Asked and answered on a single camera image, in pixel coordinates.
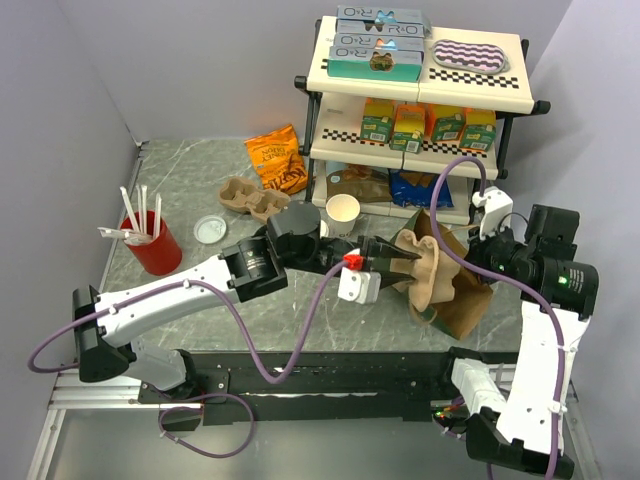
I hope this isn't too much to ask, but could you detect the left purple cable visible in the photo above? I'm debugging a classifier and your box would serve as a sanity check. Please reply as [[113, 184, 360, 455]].
[[27, 259, 351, 457]]

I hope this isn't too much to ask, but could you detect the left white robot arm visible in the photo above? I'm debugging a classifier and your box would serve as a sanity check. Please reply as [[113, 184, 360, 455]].
[[74, 201, 419, 402]]

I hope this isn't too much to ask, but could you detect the aluminium rail frame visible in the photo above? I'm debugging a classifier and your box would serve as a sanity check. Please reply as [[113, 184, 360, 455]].
[[29, 371, 602, 479]]

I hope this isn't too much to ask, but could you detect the blue snack bag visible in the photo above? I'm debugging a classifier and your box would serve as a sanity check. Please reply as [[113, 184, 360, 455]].
[[390, 170, 439, 208]]

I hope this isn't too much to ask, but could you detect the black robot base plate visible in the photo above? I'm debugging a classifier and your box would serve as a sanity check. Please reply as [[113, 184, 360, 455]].
[[72, 352, 496, 434]]

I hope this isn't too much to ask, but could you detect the white paper coffee cup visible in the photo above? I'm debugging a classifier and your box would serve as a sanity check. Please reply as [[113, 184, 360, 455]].
[[320, 220, 330, 238]]

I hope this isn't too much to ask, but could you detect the red straw holder cup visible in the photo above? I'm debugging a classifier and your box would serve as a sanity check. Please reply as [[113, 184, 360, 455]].
[[125, 218, 182, 276]]

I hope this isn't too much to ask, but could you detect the brown snack bag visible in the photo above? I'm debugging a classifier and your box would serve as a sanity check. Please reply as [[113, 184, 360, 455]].
[[326, 164, 392, 203]]

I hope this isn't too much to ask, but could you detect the purple wavy pattern pouch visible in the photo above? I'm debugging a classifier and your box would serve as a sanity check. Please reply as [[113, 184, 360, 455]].
[[431, 39, 510, 75]]

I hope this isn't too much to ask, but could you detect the dark green paper bag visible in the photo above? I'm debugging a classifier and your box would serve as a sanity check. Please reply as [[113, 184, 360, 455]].
[[390, 258, 460, 331]]

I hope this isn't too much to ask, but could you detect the cream three-tier shelf rack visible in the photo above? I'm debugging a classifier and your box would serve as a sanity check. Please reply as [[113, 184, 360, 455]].
[[295, 8, 550, 225]]

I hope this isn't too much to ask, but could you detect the purple cable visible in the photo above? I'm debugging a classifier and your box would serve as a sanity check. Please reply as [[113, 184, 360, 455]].
[[429, 155, 569, 480], [27, 259, 351, 457]]

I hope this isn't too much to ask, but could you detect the brown cardboard cup carrier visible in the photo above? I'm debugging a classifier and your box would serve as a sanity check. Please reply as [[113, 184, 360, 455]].
[[390, 229, 461, 325]]

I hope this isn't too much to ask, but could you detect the brown paper bag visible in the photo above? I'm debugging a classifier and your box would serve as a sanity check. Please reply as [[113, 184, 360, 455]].
[[392, 209, 493, 340]]

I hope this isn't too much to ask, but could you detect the teal front R&O box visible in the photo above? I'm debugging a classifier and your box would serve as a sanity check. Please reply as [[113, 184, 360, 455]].
[[327, 46, 424, 83]]

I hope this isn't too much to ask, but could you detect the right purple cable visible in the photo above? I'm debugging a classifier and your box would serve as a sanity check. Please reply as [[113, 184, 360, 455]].
[[429, 155, 569, 480]]

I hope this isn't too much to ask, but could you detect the orange kettle chips bag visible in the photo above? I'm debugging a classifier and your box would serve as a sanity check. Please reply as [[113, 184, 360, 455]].
[[244, 124, 309, 195]]

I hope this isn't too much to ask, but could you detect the grey back R&O box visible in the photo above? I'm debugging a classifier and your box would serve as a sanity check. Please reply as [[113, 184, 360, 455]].
[[336, 5, 432, 39]]

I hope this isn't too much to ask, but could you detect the green juice carton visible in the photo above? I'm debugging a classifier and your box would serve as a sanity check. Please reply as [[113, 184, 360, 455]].
[[426, 104, 465, 143], [459, 108, 497, 152], [360, 98, 395, 144]]

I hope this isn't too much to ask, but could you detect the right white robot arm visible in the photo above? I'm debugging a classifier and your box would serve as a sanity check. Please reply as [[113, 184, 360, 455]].
[[436, 200, 599, 479]]

